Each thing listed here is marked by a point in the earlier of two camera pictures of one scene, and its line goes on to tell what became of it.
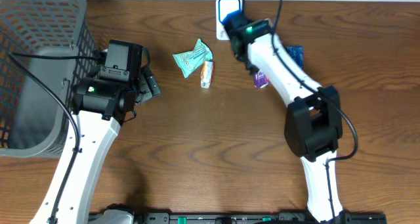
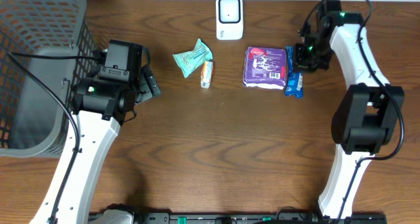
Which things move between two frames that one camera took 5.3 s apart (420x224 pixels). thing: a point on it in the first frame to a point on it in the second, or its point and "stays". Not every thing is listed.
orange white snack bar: (207, 74) stays
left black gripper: (148, 84) stays
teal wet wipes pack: (191, 61) stays
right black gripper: (230, 25) to (308, 61)
